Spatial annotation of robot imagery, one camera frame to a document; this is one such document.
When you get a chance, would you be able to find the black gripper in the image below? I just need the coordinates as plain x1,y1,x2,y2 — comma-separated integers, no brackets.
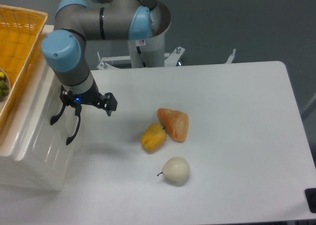
60,86,118,116

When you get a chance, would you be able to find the white top drawer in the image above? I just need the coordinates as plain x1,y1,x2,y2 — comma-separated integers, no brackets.
12,71,80,190

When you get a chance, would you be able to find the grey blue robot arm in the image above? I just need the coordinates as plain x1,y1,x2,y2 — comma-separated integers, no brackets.
41,0,151,115

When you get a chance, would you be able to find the white drawer cabinet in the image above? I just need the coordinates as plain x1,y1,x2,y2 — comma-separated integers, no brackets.
0,25,65,191

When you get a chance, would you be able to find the yellow bell pepper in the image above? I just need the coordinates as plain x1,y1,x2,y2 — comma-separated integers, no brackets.
141,122,167,152

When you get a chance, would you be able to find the white plate with fruit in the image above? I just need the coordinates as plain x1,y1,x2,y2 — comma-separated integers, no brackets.
0,69,11,110

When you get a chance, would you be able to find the orange bread piece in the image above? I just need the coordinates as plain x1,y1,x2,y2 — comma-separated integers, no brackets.
157,108,189,143

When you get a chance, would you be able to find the yellow woven basket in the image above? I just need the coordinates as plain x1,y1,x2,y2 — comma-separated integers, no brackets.
0,4,48,135

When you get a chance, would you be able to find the white pear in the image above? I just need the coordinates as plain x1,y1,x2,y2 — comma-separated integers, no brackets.
157,156,191,184

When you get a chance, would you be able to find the black corner object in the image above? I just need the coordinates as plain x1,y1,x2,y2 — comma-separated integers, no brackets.
305,188,316,213

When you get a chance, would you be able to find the black lower drawer handle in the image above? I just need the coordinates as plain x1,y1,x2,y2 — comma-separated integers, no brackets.
66,112,81,145

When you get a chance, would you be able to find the black drawer handle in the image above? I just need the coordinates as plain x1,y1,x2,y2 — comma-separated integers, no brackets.
50,104,66,125
66,112,81,145

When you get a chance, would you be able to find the black top drawer handle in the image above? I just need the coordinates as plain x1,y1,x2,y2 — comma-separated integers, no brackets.
50,104,66,125

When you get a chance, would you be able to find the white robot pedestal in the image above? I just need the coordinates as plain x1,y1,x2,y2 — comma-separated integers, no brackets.
97,1,185,70

